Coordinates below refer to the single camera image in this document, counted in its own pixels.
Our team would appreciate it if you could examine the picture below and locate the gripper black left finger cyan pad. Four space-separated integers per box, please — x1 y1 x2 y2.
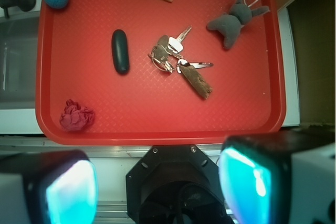
1 150 98 223

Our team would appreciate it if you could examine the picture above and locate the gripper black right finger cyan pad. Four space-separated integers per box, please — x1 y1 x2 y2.
219 129 335 223

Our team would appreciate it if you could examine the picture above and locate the dark green plastic pickle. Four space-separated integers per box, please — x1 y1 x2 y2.
111 29 130 74

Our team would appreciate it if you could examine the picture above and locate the crumpled red paper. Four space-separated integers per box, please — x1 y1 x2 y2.
59 99 95 131

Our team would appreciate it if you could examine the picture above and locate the brown wooden key fob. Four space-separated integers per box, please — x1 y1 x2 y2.
178 65 213 100

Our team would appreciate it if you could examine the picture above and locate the red plastic tray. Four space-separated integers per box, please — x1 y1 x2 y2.
35 0 286 145

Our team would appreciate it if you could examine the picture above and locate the grey plush bunny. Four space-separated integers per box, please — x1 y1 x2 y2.
206 0 270 50

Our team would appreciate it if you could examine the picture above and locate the bunch of silver keys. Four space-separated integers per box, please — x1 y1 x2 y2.
148 26 214 73

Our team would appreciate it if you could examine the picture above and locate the black octagonal mount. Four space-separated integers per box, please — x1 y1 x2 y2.
125 145 234 223

